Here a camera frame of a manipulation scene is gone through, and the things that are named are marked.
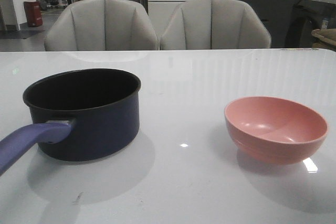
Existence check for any pink bowl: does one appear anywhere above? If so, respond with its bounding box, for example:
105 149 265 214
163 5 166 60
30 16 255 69
224 97 328 165

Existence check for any dark blue pot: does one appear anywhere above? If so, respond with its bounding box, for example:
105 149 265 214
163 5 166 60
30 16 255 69
1 69 141 172

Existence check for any grey chair right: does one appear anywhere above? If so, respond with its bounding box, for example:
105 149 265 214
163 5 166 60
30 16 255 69
160 0 271 50

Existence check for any grey chair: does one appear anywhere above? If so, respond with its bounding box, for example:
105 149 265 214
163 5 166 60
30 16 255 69
44 0 159 51
160 0 271 50

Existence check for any grey chair left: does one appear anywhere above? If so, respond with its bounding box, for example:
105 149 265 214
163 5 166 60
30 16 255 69
44 0 159 51

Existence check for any red bin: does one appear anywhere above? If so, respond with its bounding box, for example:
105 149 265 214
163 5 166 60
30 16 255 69
24 1 43 27

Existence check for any black appliance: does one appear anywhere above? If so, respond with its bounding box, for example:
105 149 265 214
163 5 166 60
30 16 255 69
285 0 335 48

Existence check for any beige cushion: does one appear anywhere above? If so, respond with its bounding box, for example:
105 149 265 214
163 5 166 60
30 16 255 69
311 28 336 51

